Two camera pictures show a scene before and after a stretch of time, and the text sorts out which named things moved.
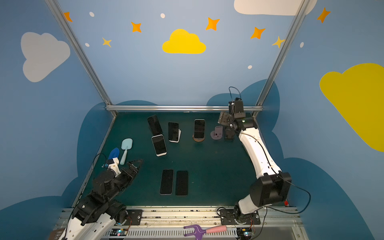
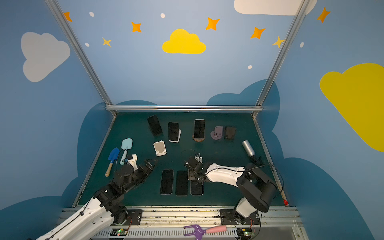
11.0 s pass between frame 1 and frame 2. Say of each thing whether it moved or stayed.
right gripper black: moved
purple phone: stayed
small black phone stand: stayed
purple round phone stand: stayed
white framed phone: moved
